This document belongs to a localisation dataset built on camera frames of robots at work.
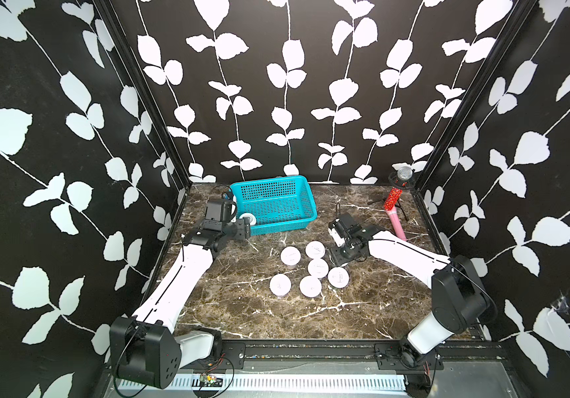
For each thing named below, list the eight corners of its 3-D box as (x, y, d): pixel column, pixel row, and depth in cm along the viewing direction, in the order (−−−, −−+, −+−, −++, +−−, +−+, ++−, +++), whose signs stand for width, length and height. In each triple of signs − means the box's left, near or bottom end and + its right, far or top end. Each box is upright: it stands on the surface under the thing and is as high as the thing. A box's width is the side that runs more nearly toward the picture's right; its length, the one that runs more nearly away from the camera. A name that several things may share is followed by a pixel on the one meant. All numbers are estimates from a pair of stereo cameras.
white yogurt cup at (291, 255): (280, 269, 94) (280, 260, 89) (281, 255, 99) (280, 245, 93) (300, 269, 95) (301, 261, 89) (300, 255, 99) (300, 245, 93)
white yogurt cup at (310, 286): (296, 294, 88) (297, 287, 83) (305, 279, 92) (306, 272, 87) (313, 305, 86) (314, 298, 81) (321, 289, 90) (323, 282, 84)
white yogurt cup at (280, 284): (270, 298, 87) (269, 291, 82) (271, 281, 91) (270, 273, 86) (291, 298, 88) (291, 291, 82) (291, 282, 91) (291, 274, 86)
